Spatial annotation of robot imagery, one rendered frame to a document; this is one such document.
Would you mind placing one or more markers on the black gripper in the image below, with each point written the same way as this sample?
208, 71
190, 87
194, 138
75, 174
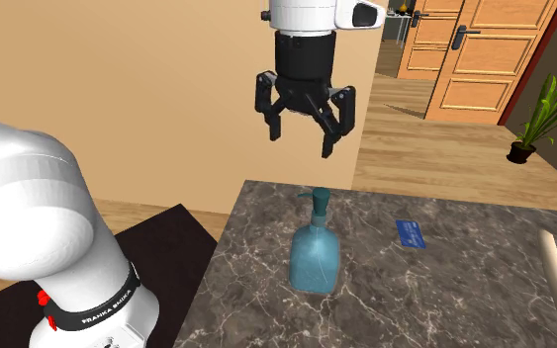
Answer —
304, 58

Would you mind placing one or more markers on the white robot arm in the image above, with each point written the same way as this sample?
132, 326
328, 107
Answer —
41, 202

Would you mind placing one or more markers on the small wooden panel door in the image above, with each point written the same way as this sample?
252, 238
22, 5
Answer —
427, 43

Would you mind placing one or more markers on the teal soap dispenser bottle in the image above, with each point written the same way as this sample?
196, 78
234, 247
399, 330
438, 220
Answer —
314, 258

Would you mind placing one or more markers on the blue card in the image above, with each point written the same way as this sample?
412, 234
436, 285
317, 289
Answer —
410, 234

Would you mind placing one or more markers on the large wooden panel door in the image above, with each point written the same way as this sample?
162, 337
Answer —
492, 58

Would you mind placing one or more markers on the dark robot stand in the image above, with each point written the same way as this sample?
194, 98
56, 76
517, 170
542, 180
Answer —
172, 250

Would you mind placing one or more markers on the green potted plant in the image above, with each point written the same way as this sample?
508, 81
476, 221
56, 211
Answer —
541, 113

